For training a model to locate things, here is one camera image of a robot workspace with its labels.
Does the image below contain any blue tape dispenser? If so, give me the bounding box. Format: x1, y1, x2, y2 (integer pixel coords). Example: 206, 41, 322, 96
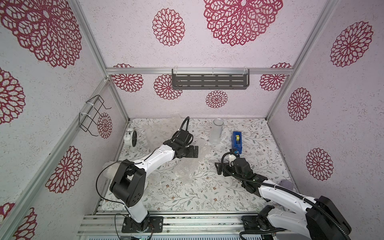
232, 131, 243, 154

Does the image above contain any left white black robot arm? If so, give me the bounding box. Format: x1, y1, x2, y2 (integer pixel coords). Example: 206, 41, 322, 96
103, 130, 194, 224

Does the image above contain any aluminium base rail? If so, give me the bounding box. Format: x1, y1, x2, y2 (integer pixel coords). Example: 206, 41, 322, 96
76, 211, 257, 238

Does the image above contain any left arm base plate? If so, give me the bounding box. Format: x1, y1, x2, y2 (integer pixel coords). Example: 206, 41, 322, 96
122, 216, 164, 234

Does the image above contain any black wire wall basket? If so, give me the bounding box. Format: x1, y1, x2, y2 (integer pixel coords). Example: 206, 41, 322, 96
78, 95, 113, 139

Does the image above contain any grey slotted wall shelf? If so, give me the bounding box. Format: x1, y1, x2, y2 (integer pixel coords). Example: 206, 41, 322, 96
171, 69, 250, 90

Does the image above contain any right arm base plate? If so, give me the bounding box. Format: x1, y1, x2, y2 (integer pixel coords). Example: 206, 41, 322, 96
241, 215, 286, 234

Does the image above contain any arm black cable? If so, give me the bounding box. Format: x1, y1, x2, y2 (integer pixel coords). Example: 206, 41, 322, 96
95, 116, 194, 208
221, 151, 352, 240

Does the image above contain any grey oval sponge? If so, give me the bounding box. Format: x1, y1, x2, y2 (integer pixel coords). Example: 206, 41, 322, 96
279, 179, 294, 191

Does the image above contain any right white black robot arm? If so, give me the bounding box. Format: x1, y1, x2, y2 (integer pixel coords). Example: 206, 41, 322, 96
215, 152, 352, 240

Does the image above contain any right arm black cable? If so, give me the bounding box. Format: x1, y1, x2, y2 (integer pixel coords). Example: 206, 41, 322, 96
221, 151, 352, 240

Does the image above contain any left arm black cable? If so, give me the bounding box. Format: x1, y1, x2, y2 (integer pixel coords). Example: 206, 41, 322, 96
95, 116, 194, 208

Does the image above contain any clear glass vase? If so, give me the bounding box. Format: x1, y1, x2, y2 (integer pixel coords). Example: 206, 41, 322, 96
209, 118, 224, 146

